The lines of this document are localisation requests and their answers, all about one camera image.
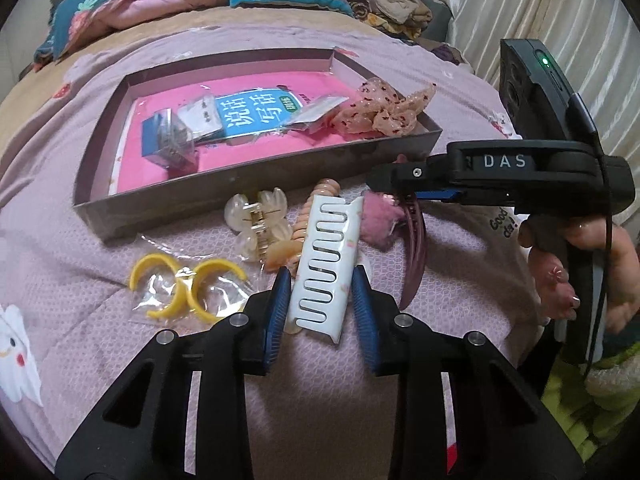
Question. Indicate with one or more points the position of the pink fuzzy hair clip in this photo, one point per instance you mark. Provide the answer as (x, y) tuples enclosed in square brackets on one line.
[(380, 220)]

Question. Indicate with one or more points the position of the white packet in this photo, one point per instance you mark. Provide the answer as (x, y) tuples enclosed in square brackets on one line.
[(320, 107)]

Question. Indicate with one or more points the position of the person's right hand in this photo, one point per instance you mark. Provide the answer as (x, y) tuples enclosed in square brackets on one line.
[(625, 270)]

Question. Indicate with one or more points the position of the purple translucent headband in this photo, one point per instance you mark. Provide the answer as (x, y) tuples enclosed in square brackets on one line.
[(417, 260)]

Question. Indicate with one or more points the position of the pink book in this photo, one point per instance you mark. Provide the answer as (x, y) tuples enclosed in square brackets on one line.
[(225, 157)]

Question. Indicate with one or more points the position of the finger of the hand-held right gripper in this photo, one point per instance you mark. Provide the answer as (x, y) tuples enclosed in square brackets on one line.
[(400, 175), (435, 196)]

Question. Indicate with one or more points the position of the clear claw hair clip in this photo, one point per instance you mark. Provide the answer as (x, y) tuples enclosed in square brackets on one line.
[(240, 210)]

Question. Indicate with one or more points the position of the small blue box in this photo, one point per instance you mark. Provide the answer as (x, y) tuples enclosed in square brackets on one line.
[(152, 135)]

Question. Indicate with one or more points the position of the dark clothes heap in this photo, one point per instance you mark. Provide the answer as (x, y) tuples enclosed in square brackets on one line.
[(445, 52)]

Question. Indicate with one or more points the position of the white striped curtain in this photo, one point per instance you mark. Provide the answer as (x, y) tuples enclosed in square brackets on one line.
[(575, 10)]

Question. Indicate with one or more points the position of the yellow hair clips in bag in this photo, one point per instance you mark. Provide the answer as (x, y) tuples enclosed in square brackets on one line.
[(145, 262)]

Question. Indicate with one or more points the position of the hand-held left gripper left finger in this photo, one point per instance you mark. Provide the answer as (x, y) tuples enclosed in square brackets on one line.
[(277, 305)]

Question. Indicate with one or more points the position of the green cloth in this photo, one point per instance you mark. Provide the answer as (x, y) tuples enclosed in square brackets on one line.
[(565, 395)]

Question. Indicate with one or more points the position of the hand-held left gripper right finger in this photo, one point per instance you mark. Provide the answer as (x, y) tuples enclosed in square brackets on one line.
[(365, 320)]

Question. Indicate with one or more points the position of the pink floral scrunchie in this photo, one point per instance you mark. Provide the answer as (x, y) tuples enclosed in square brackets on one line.
[(380, 110)]

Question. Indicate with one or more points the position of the earring card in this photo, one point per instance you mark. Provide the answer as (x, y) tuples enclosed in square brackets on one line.
[(202, 115)]

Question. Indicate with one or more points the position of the pile of clothes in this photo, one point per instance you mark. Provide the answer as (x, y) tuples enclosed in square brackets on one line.
[(395, 0)]

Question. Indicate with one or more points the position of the floral pink quilt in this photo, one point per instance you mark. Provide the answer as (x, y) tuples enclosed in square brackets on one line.
[(125, 5)]

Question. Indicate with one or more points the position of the dark shallow cardboard box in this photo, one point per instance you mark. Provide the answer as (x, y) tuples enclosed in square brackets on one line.
[(200, 195)]

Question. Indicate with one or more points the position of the white comb hair clip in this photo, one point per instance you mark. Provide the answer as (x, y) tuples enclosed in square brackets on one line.
[(354, 225)]

